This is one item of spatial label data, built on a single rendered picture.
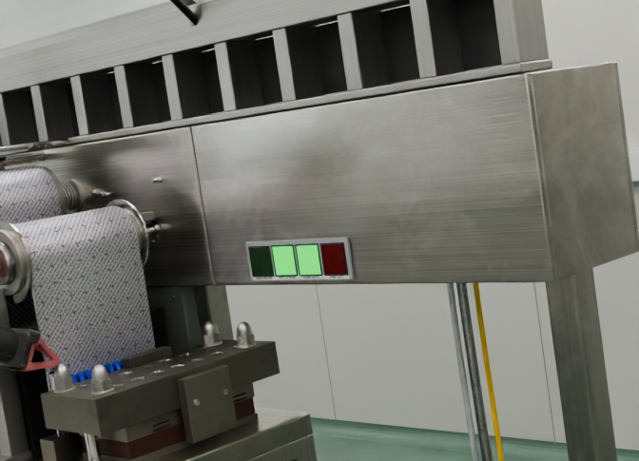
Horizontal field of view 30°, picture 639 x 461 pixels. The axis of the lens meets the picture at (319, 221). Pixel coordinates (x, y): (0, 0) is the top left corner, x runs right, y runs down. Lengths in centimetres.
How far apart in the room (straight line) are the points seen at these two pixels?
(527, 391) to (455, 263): 298
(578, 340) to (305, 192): 51
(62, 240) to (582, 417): 94
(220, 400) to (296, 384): 357
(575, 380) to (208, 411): 62
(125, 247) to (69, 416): 36
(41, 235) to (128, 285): 20
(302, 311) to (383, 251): 359
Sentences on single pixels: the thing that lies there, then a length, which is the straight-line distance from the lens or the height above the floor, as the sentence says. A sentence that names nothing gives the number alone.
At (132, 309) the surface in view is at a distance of 223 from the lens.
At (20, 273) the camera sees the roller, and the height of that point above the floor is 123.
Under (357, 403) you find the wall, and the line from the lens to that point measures 539.
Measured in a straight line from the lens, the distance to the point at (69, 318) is 215.
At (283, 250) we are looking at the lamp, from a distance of 206.
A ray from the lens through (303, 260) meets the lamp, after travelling 203.
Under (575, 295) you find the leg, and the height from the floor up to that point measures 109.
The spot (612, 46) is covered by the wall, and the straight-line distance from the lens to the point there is 433.
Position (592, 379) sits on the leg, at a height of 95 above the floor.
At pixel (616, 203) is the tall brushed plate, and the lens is 188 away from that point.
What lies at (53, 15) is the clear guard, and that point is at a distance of 250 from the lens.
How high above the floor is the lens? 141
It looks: 5 degrees down
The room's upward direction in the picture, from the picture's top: 8 degrees counter-clockwise
